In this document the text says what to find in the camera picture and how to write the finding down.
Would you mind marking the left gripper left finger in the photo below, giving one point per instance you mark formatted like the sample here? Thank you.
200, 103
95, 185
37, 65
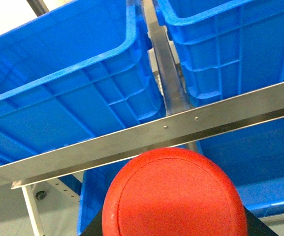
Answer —
95, 226

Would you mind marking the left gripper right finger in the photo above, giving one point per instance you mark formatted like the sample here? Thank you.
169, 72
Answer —
256, 227

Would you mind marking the red mushroom push button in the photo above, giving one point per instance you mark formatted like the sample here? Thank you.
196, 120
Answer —
172, 192

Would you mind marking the lower blue storage bin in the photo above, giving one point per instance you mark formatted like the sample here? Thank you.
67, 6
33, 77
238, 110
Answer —
252, 158

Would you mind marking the blue storage bin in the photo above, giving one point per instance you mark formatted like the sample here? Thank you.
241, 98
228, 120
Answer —
78, 72
252, 158
225, 47

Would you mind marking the metal shelf rack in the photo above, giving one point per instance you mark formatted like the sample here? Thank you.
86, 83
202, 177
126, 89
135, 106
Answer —
183, 126

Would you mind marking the left blue storage bin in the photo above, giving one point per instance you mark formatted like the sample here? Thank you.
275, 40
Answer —
78, 72

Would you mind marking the right blue storage bin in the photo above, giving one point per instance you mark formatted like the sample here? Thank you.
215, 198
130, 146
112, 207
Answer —
225, 47

